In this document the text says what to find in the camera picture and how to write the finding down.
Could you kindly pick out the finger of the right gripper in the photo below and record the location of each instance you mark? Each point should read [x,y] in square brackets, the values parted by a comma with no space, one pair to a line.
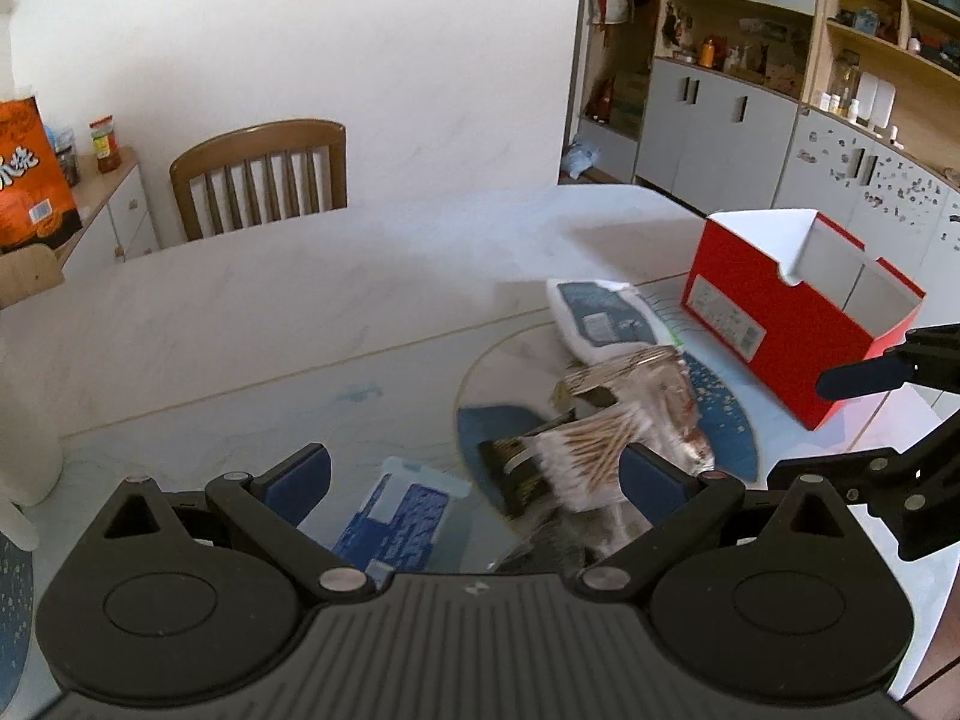
[928,357]
[840,472]

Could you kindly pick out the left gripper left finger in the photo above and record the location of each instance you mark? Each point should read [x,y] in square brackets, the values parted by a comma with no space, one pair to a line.
[264,512]

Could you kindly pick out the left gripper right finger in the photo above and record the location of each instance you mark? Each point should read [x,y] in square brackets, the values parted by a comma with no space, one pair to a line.
[687,513]

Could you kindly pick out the cotton swab bag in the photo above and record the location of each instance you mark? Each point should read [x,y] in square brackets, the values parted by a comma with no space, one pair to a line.
[581,459]

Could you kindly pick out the silver foil snack bag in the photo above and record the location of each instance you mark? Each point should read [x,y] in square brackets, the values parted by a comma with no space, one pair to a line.
[655,380]

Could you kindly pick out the blue wet wipe pack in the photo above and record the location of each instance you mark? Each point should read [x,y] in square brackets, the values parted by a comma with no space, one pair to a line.
[401,520]

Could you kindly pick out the white tissue pack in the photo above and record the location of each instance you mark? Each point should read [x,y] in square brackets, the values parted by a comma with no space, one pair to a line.
[601,320]

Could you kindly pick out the black wrapper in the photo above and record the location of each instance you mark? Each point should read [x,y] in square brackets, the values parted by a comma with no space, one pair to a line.
[566,543]

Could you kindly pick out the dark green snack packet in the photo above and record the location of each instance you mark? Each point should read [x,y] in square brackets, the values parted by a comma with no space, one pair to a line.
[512,467]

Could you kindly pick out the red cardboard shoe box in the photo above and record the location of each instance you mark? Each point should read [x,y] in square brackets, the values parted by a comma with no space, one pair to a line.
[794,294]

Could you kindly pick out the white side cabinet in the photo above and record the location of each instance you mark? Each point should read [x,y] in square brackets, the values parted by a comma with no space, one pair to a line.
[116,228]

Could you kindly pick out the wooden chair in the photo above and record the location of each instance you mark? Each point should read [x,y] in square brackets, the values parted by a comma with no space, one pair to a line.
[260,174]

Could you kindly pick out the orange snack bag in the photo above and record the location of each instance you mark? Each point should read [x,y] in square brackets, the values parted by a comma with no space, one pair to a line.
[36,205]

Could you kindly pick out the red sauce jar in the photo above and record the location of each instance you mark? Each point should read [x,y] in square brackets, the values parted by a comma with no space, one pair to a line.
[106,149]

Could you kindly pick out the grey wall cabinet unit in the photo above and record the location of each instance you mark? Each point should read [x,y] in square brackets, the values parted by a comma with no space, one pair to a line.
[849,107]

